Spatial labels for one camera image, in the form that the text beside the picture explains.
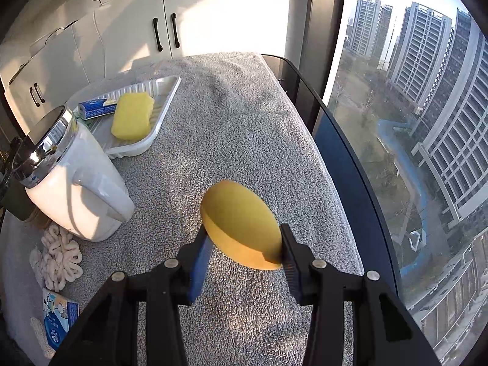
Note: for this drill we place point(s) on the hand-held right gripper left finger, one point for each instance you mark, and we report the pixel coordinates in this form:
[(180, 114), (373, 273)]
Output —
[(198, 270)]

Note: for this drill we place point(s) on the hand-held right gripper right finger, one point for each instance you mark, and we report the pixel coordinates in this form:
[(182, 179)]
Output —
[(291, 259)]

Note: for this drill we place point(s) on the yellow egg-shaped makeup sponge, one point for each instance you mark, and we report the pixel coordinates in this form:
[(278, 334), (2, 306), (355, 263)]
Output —
[(236, 217)]

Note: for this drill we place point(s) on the white plastic tray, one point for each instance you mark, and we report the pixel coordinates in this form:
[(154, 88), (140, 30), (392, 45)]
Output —
[(160, 110)]

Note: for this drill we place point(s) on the yellow rectangular sponge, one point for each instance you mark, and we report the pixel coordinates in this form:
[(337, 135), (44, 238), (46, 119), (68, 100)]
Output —
[(131, 116)]

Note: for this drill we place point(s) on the blue tissue packet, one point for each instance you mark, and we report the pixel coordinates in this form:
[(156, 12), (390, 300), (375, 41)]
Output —
[(57, 324), (95, 107)]

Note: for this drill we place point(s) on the grey towel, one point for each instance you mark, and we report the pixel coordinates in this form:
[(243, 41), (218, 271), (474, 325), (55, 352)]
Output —
[(228, 141)]

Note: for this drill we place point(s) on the cream chenille scrunchie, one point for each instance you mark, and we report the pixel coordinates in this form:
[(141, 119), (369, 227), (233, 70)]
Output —
[(57, 259)]

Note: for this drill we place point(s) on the white mug with steel lid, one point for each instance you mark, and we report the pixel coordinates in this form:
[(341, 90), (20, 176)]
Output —
[(68, 190)]

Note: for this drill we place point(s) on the apartment building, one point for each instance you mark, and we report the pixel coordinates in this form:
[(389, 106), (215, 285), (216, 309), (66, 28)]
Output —
[(450, 305), (366, 26), (453, 122), (419, 49)]

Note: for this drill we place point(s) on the white knit cloth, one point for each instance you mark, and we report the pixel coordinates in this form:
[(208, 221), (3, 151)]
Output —
[(38, 335)]

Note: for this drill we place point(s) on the dark glass jar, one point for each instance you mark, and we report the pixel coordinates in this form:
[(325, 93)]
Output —
[(15, 206)]

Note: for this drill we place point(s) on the white cabinet unit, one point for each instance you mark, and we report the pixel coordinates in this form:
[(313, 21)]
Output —
[(213, 19)]

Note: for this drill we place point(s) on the black table frame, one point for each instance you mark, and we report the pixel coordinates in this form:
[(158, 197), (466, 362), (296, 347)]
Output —
[(343, 167)]

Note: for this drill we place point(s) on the black window frame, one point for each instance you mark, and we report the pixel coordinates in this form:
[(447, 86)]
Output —
[(328, 45)]

